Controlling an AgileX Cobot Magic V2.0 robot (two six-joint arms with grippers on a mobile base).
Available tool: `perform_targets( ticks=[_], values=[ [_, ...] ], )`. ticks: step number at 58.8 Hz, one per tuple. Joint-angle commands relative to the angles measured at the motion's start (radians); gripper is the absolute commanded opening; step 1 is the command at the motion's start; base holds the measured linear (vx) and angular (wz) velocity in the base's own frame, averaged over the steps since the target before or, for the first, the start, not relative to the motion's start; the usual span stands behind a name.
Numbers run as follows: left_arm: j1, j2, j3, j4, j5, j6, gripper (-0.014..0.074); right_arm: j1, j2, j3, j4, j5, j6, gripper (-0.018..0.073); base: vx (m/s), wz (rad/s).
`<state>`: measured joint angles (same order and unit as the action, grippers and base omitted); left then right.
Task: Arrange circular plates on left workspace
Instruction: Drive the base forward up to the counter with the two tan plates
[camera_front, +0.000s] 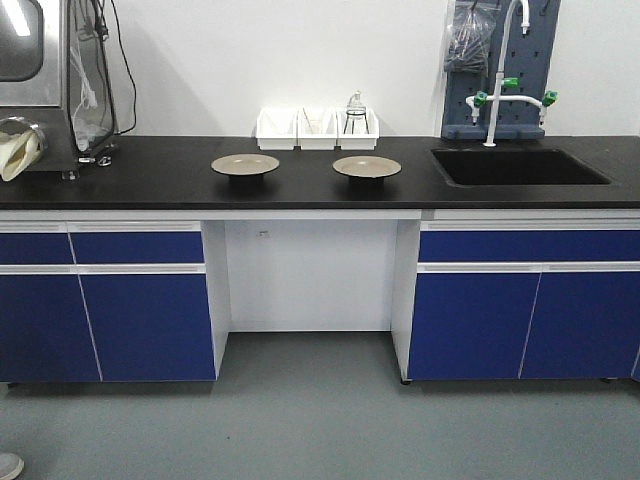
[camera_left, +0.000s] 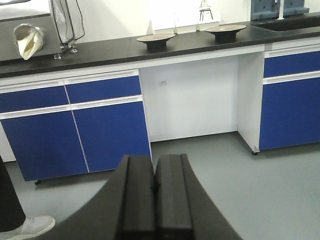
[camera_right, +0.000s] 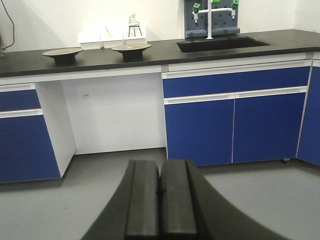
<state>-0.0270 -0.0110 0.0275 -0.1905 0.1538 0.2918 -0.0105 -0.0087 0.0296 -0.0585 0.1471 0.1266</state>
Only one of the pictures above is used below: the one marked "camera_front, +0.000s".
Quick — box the beige round plate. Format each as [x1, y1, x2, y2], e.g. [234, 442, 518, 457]
[210, 153, 280, 186]
[332, 155, 402, 182]

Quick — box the middle white plastic bin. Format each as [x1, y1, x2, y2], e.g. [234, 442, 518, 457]
[297, 107, 338, 151]

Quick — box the white plastic bin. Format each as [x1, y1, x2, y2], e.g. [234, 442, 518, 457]
[256, 107, 298, 150]
[297, 107, 338, 151]
[336, 108, 380, 150]

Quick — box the right white plastic bin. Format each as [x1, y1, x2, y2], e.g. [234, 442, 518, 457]
[336, 108, 380, 150]

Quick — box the left white plastic bin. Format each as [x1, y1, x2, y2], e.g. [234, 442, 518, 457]
[256, 107, 298, 150]

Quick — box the clear glass beaker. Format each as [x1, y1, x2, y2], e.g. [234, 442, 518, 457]
[303, 111, 324, 135]

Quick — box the glass alcohol lamp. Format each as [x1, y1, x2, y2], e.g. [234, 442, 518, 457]
[345, 90, 367, 117]

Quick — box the right blue lab cabinet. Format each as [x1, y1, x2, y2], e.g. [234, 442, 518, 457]
[390, 209, 639, 383]

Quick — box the blue lab cabinet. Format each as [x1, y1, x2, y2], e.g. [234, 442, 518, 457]
[1, 211, 231, 383]
[390, 209, 639, 383]

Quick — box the black recessed sink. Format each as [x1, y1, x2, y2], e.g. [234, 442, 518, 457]
[432, 149, 611, 187]

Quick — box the white lab faucet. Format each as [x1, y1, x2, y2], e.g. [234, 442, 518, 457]
[465, 0, 558, 147]

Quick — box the blue-grey drying pegboard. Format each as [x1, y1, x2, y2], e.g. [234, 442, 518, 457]
[441, 1, 560, 142]

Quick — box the left blue lab cabinet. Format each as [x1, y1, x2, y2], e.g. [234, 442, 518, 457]
[1, 211, 231, 383]

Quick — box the beige glove sleeve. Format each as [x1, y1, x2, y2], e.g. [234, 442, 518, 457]
[1, 116, 47, 182]

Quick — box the stainless steel glove box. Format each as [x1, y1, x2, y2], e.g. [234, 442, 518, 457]
[1, 0, 117, 180]

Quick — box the grey shoe tip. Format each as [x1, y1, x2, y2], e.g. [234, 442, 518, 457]
[0, 452, 25, 480]

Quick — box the black wire tripod stand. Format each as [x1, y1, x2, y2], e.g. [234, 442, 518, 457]
[343, 112, 369, 135]

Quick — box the black power cable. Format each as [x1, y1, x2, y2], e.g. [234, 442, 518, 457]
[108, 0, 138, 135]

